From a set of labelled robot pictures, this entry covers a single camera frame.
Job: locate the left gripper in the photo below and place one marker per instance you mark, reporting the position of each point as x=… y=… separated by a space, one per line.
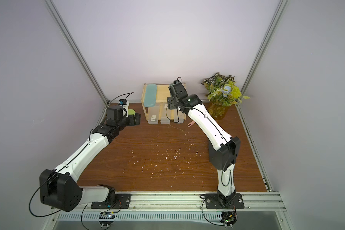
x=132 y=122

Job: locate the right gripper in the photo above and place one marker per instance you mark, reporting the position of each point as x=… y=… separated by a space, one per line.
x=171 y=104

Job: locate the light teal pencil case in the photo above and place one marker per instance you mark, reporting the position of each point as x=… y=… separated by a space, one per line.
x=150 y=95

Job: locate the clear pencil case with label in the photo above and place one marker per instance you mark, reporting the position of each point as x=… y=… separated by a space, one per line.
x=153 y=115

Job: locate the clear rounded pencil case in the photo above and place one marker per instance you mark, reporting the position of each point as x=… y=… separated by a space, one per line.
x=179 y=117

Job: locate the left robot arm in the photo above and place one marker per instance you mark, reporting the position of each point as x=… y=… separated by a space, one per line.
x=59 y=188

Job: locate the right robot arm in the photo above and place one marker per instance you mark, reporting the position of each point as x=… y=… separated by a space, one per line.
x=223 y=148

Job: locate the wooden two-tier shelf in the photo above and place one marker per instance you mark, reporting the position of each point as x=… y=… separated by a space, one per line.
x=162 y=94

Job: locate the potted plant in vase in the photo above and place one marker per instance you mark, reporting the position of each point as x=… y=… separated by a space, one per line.
x=222 y=94

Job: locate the left controller board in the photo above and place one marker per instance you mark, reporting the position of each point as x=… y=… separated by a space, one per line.
x=106 y=219

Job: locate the controller board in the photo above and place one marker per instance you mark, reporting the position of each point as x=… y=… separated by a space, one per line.
x=106 y=219
x=229 y=218

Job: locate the right controller board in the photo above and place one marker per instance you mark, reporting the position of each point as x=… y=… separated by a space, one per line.
x=229 y=218

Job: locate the green trowel wooden handle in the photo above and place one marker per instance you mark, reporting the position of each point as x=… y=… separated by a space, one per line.
x=131 y=112

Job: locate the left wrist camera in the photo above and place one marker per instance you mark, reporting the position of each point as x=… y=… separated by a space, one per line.
x=125 y=104

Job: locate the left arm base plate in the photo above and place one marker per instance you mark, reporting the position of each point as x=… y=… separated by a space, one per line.
x=116 y=201

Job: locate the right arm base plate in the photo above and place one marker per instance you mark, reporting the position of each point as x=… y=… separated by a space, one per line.
x=212 y=201

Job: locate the aluminium front rail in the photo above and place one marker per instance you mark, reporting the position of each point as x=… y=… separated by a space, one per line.
x=179 y=201

